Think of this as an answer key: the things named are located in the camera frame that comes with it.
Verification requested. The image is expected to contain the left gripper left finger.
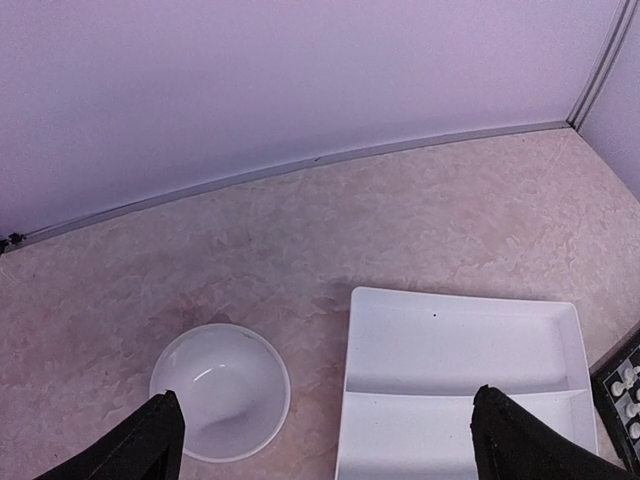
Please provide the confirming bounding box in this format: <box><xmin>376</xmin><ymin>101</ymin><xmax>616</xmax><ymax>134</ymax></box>
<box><xmin>39</xmin><ymin>390</ymin><xmax>185</xmax><ymax>479</ymax></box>

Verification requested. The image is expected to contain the white divided plastic tray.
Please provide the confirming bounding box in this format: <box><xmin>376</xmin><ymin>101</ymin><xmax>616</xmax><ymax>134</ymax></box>
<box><xmin>335</xmin><ymin>286</ymin><xmax>598</xmax><ymax>479</ymax></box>

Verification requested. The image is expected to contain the orange white bowl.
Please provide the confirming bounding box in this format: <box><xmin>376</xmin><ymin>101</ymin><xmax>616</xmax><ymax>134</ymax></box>
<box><xmin>149</xmin><ymin>323</ymin><xmax>292</xmax><ymax>463</ymax></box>

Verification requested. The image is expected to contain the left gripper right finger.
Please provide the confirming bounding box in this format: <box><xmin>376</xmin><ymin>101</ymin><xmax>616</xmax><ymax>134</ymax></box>
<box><xmin>470</xmin><ymin>385</ymin><xmax>634</xmax><ymax>479</ymax></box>

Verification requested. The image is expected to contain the black white chess board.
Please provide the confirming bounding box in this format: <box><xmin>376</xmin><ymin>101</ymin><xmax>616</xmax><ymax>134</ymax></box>
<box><xmin>591</xmin><ymin>330</ymin><xmax>639</xmax><ymax>476</ymax></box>

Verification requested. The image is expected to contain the right aluminium frame post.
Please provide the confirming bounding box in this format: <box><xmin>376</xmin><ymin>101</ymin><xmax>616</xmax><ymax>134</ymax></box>
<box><xmin>566</xmin><ymin>0</ymin><xmax>639</xmax><ymax>132</ymax></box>

